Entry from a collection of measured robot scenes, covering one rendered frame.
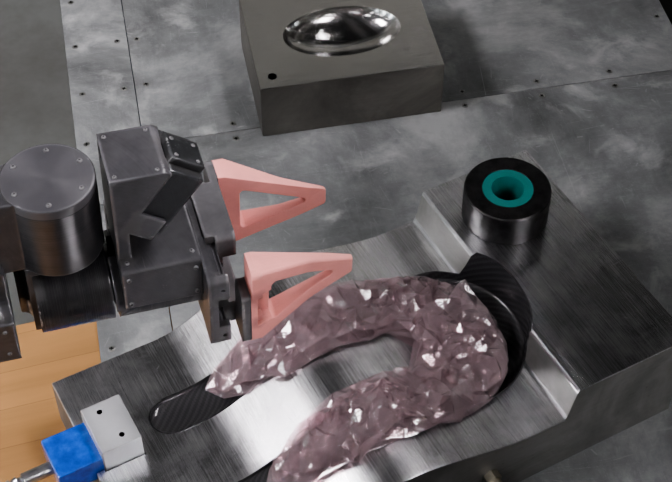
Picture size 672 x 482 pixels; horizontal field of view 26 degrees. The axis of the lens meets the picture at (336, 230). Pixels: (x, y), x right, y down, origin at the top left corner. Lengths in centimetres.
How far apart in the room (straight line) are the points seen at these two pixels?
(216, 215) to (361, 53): 67
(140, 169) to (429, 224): 56
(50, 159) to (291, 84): 68
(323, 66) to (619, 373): 50
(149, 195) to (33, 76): 202
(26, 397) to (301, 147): 41
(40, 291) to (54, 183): 8
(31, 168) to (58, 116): 191
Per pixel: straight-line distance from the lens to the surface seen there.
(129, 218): 89
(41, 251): 89
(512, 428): 127
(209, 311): 92
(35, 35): 297
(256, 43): 159
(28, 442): 137
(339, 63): 157
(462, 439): 125
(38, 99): 284
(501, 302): 135
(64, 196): 87
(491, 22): 173
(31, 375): 141
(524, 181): 135
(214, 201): 94
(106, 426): 127
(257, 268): 91
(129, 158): 87
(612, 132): 162
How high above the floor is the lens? 193
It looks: 49 degrees down
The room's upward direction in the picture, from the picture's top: straight up
